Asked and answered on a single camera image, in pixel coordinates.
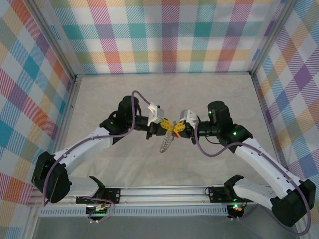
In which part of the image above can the aluminium mounting rail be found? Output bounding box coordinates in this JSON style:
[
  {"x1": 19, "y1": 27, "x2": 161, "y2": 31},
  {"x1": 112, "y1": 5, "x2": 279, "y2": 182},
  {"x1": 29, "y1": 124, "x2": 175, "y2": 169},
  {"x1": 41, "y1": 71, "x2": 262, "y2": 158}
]
[{"x1": 26, "y1": 184, "x2": 274, "y2": 208}]

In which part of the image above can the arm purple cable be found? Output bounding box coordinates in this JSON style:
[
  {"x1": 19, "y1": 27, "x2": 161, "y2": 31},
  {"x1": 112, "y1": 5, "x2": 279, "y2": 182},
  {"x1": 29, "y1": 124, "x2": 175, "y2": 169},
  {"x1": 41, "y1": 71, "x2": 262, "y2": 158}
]
[
  {"x1": 42, "y1": 90, "x2": 154, "y2": 224},
  {"x1": 194, "y1": 121, "x2": 312, "y2": 236}
]

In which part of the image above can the aluminium side rail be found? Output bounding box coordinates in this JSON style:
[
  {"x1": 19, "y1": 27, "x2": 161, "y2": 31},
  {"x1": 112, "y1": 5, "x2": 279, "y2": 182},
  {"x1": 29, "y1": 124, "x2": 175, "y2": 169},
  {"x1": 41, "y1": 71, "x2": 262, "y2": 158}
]
[
  {"x1": 251, "y1": 74, "x2": 288, "y2": 175},
  {"x1": 49, "y1": 74, "x2": 82, "y2": 160}
]

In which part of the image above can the aluminium frame post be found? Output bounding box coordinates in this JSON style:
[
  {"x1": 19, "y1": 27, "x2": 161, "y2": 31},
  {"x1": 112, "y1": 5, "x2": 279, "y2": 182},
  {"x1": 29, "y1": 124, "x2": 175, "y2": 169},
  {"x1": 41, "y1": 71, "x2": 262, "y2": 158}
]
[
  {"x1": 249, "y1": 0, "x2": 299, "y2": 75},
  {"x1": 26, "y1": 0, "x2": 77, "y2": 78},
  {"x1": 23, "y1": 206, "x2": 42, "y2": 239}
]

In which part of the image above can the silver keyring chain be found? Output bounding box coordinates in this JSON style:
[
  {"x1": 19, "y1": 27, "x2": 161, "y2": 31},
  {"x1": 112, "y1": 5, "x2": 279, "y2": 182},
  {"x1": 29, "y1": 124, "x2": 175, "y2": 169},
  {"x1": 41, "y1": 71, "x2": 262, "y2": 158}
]
[{"x1": 159, "y1": 120, "x2": 178, "y2": 153}]

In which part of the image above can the aluminium back rail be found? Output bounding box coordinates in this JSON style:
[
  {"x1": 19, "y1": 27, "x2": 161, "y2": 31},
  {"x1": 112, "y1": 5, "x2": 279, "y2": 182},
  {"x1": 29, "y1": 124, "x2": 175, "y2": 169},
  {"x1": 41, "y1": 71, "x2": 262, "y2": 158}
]
[{"x1": 74, "y1": 71, "x2": 252, "y2": 77}]

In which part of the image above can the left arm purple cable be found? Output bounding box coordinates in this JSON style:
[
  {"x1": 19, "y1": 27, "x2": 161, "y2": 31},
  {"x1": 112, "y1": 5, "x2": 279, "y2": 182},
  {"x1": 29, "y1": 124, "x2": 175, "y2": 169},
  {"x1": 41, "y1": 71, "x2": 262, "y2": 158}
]
[{"x1": 42, "y1": 90, "x2": 154, "y2": 224}]

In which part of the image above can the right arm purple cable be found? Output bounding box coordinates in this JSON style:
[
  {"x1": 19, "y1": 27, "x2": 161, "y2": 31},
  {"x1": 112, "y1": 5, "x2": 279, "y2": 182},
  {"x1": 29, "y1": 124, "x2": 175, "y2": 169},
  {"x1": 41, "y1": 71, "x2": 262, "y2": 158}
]
[{"x1": 194, "y1": 121, "x2": 312, "y2": 236}]

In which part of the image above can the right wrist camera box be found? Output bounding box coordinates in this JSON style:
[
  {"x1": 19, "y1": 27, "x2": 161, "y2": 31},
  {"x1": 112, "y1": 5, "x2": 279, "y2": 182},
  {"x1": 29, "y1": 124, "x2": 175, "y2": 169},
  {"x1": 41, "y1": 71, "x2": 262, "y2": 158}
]
[{"x1": 178, "y1": 109, "x2": 197, "y2": 130}]

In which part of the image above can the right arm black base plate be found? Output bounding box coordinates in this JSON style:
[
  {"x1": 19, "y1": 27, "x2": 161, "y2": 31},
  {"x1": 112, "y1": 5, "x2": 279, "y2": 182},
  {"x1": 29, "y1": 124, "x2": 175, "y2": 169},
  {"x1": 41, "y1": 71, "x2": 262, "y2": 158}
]
[{"x1": 208, "y1": 186, "x2": 240, "y2": 203}]

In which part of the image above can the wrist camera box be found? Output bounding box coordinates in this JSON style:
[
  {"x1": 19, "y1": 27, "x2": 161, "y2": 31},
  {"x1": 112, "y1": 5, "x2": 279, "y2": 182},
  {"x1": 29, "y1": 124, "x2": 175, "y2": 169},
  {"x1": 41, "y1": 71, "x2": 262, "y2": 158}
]
[
  {"x1": 178, "y1": 109, "x2": 197, "y2": 130},
  {"x1": 147, "y1": 103, "x2": 165, "y2": 126}
]

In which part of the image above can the slotted grey cable duct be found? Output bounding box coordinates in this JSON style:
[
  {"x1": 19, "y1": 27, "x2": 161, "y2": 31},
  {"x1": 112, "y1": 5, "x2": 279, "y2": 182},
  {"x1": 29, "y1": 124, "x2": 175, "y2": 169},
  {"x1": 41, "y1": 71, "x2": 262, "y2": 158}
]
[{"x1": 39, "y1": 208, "x2": 229, "y2": 217}]

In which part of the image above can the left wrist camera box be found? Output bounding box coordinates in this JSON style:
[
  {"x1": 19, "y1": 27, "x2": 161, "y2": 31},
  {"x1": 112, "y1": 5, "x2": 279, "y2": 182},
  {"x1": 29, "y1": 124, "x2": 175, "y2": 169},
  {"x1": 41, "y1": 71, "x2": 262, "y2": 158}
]
[{"x1": 147, "y1": 103, "x2": 165, "y2": 126}]

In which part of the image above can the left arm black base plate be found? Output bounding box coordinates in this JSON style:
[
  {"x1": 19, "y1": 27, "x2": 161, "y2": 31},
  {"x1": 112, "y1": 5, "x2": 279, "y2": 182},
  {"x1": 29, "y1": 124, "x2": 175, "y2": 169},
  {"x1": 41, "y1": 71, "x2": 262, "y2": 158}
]
[{"x1": 76, "y1": 188, "x2": 122, "y2": 204}]

